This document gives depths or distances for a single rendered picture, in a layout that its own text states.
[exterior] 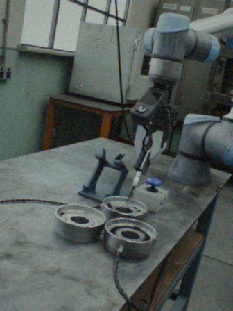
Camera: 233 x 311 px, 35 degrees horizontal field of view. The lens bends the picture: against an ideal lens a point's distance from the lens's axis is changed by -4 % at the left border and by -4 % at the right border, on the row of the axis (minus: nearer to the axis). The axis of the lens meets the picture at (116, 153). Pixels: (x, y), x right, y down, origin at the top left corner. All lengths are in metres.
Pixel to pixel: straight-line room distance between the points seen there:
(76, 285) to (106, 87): 2.57
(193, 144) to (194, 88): 3.37
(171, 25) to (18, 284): 0.63
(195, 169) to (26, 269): 0.75
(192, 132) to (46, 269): 0.74
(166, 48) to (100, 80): 2.26
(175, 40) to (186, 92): 3.74
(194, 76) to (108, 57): 1.73
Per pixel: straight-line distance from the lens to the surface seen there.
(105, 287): 0.63
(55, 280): 0.63
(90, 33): 3.20
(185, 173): 1.24
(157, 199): 0.94
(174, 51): 0.88
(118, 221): 0.78
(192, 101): 4.59
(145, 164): 0.91
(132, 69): 3.00
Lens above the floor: 1.15
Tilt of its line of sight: 14 degrees down
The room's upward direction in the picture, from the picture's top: 10 degrees clockwise
